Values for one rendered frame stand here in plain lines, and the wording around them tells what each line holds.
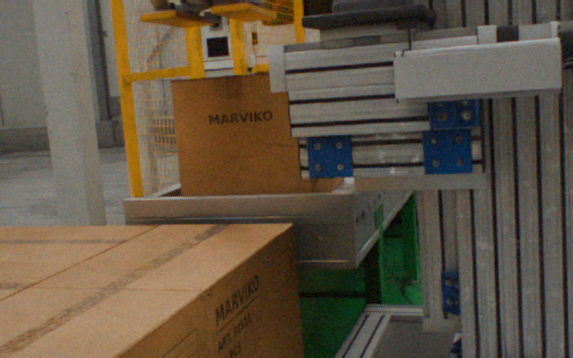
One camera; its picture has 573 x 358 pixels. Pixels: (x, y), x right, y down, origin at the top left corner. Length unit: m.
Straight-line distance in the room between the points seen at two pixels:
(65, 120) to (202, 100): 1.12
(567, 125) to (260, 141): 0.89
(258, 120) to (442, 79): 0.92
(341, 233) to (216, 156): 0.44
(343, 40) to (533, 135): 0.44
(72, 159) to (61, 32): 0.52
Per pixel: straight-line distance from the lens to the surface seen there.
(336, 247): 1.97
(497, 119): 1.53
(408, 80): 1.22
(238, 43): 3.31
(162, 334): 1.24
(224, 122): 2.08
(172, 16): 1.87
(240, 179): 2.08
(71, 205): 3.16
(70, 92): 3.09
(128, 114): 3.55
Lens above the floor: 0.93
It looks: 8 degrees down
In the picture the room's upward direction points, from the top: 5 degrees counter-clockwise
